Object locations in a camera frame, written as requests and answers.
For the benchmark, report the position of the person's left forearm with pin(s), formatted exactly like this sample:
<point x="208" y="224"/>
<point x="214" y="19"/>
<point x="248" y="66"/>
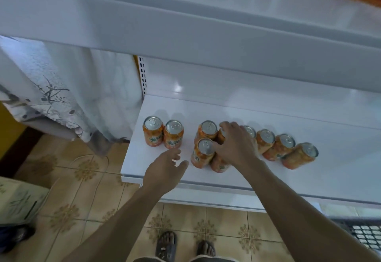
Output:
<point x="119" y="229"/>

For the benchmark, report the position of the person's right hand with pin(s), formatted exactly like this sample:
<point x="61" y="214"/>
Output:
<point x="238" y="146"/>

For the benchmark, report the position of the dark wrapped bundle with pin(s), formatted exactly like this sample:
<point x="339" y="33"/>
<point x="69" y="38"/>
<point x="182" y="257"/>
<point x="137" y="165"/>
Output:
<point x="15" y="235"/>

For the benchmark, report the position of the grey plastic crate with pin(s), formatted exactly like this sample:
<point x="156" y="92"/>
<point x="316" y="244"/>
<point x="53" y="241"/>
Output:
<point x="357" y="232"/>

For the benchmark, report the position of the person's right forearm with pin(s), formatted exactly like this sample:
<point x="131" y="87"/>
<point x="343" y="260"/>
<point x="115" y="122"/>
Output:
<point x="303" y="211"/>

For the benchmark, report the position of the white bamboo print curtain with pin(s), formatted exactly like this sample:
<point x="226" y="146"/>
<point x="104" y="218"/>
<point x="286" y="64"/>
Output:
<point x="59" y="92"/>

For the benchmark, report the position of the flat cardboard box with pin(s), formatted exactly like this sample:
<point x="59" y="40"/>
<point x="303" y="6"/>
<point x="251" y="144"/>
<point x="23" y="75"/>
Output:
<point x="18" y="199"/>

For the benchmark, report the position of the white metal shelf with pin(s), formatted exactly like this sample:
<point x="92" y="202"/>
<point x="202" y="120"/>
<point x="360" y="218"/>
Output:
<point x="297" y="44"/>

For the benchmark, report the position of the person's left hand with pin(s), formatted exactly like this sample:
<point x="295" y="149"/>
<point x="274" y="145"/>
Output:
<point x="164" y="175"/>

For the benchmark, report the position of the person's grey shirt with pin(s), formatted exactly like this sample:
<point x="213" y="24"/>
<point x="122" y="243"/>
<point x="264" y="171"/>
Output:
<point x="178" y="259"/>

